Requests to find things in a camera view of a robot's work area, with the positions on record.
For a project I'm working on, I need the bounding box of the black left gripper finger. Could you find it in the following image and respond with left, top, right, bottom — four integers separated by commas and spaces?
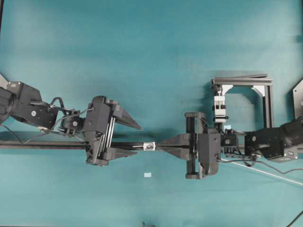
113, 105, 142, 130
102, 147, 137, 160

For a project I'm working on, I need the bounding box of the white clamp on frame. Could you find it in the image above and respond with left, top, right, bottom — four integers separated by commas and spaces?
214, 96, 229, 123

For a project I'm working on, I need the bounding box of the metal fitting with red label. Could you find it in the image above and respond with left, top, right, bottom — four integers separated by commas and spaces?
143, 142, 156, 151

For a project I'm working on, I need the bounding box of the black foam right gripper finger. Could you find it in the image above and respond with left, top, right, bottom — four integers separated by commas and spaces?
157, 133, 189, 147
157, 147, 189, 161

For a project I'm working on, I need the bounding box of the black aluminium extrusion rail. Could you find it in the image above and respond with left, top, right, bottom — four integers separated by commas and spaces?
0, 140, 144, 150

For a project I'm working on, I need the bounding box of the grey aluminium frame stand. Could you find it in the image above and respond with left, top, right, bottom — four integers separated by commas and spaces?
210, 73, 273, 130

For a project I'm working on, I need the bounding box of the blue tape marker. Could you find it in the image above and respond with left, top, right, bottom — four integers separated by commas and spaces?
223, 125, 232, 130

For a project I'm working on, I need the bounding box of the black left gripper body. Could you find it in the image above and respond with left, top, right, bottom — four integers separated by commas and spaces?
83, 96, 115, 166

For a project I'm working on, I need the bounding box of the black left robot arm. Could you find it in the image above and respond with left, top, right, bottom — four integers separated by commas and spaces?
0, 81, 194, 166

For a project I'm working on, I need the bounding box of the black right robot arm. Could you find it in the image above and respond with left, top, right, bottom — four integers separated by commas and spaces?
155, 112, 303, 179

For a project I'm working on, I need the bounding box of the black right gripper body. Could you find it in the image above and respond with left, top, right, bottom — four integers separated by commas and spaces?
185, 112, 221, 179

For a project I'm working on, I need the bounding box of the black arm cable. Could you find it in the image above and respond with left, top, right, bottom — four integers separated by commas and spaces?
221, 158, 303, 175

